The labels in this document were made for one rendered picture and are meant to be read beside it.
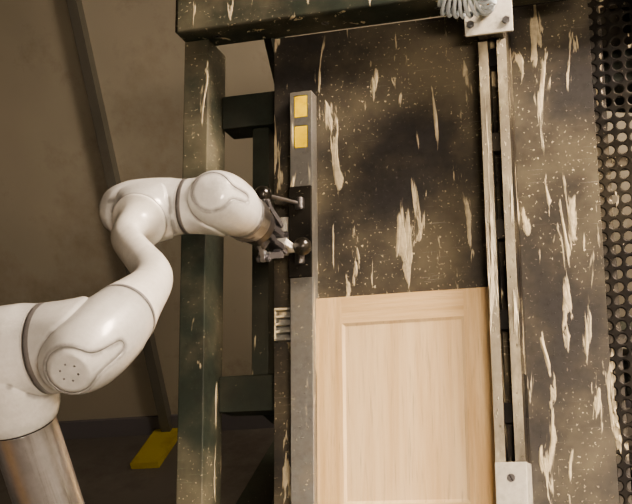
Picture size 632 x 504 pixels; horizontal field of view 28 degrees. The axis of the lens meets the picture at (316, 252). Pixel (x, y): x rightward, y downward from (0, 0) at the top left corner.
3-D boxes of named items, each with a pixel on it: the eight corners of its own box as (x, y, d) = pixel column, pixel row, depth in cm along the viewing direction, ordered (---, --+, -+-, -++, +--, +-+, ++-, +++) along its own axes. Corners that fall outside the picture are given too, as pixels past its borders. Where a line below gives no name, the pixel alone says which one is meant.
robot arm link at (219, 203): (267, 183, 231) (201, 186, 235) (238, 159, 216) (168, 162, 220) (264, 240, 228) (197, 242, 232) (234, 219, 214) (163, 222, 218)
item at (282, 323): (278, 342, 268) (273, 340, 266) (278, 310, 270) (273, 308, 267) (296, 341, 267) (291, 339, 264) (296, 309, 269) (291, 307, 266)
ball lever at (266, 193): (297, 215, 270) (249, 203, 262) (297, 198, 271) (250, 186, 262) (309, 211, 268) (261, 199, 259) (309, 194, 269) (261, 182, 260)
